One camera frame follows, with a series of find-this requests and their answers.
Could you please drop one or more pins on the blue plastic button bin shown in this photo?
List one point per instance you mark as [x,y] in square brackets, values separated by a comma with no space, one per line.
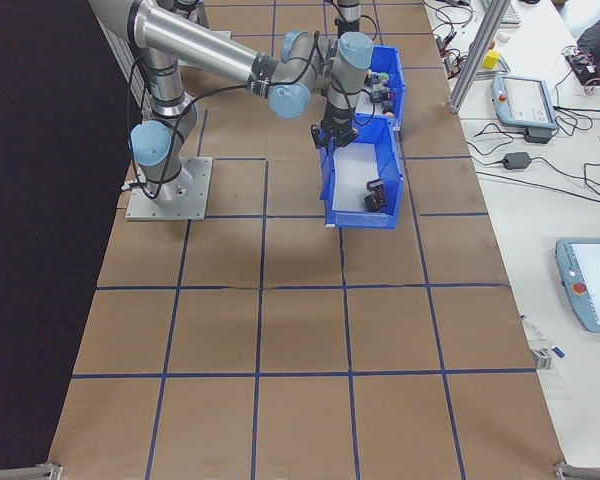
[402,85]

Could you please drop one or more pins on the blue plastic capacitor bin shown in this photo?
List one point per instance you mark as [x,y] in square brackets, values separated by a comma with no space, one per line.
[360,220]

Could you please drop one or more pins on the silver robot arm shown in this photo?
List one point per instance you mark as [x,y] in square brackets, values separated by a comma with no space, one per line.
[347,11]
[200,45]

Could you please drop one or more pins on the silver button white contact block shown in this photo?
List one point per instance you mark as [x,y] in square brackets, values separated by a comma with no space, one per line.
[377,89]

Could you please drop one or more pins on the red mushroom button black body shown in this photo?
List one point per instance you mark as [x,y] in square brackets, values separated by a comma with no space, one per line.
[387,94]

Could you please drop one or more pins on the small grey box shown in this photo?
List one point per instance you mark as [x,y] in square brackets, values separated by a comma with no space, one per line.
[542,360]

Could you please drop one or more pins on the white foam bin liner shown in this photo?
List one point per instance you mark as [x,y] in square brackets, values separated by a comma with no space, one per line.
[365,107]
[350,175]

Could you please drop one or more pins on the grey power strip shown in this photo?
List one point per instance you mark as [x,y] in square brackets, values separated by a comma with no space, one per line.
[452,64]

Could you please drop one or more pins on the yellow block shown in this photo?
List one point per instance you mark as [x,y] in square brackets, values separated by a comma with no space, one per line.
[491,60]

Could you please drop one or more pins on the white keyboard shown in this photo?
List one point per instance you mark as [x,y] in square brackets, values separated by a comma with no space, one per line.
[512,12]

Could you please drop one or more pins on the black power adapter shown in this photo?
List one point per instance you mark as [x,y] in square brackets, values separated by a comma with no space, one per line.
[538,136]
[516,160]

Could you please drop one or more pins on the grey blue teach pendant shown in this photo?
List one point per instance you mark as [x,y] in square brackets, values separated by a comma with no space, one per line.
[522,100]
[595,285]

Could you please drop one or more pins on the yellow push button switch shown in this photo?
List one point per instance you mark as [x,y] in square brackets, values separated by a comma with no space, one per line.
[389,112]

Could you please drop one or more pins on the green push button switch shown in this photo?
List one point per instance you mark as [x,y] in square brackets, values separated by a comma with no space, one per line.
[380,78]

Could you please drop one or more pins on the aluminium profile post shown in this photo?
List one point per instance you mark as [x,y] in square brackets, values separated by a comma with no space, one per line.
[476,55]

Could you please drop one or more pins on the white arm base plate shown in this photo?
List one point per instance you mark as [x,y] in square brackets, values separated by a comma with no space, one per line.
[195,200]

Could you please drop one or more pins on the black frame cover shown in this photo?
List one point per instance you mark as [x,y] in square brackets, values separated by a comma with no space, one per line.
[30,150]

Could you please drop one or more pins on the metal frame bar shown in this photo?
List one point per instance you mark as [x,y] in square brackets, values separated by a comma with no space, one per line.
[25,472]
[587,472]

